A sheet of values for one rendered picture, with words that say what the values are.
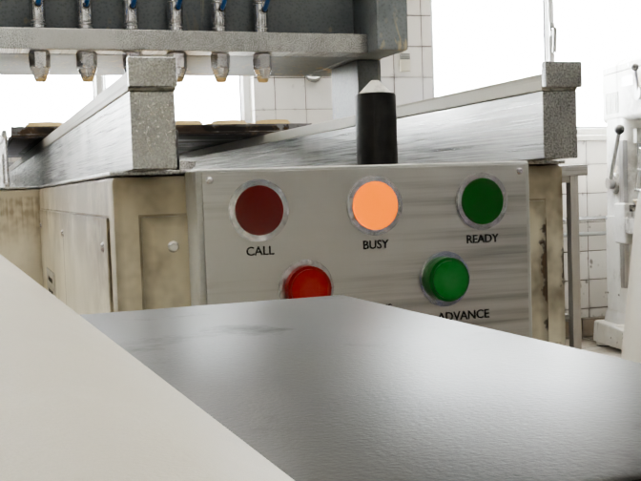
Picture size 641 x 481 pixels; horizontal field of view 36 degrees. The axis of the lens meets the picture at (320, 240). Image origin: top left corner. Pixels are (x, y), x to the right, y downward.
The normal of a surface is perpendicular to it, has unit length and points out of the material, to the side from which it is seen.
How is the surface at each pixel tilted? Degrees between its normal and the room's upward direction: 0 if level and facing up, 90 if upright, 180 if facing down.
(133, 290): 90
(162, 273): 90
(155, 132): 90
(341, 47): 90
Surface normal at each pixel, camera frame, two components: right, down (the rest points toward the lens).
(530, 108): -0.94, 0.05
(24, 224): 0.33, 0.04
